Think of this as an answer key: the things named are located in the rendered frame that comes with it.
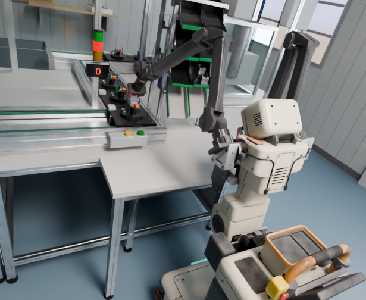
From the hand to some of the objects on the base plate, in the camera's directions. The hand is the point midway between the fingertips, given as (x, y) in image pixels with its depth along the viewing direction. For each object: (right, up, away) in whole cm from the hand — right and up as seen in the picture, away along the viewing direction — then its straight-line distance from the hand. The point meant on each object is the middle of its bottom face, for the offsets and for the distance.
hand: (133, 95), depth 163 cm
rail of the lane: (-22, -30, -13) cm, 39 cm away
